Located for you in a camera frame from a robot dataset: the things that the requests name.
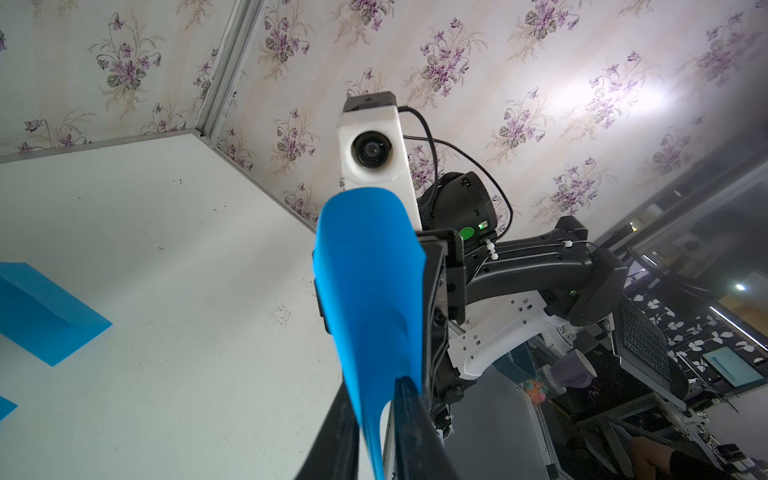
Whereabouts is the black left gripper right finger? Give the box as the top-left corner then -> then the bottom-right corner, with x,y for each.
393,377 -> 459,480

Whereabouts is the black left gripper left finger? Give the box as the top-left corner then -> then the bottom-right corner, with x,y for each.
295,383 -> 360,480

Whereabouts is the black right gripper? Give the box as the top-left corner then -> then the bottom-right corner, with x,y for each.
417,229 -> 467,372

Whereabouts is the blue paper sheet front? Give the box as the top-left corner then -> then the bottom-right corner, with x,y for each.
313,187 -> 426,479

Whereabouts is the blue paper sheet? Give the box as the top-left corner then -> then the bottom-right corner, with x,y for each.
0,397 -> 18,420
313,187 -> 426,479
1,262 -> 112,366

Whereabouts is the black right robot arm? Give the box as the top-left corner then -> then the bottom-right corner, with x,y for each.
417,172 -> 628,437

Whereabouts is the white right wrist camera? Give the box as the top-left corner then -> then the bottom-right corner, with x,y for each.
336,91 -> 422,231

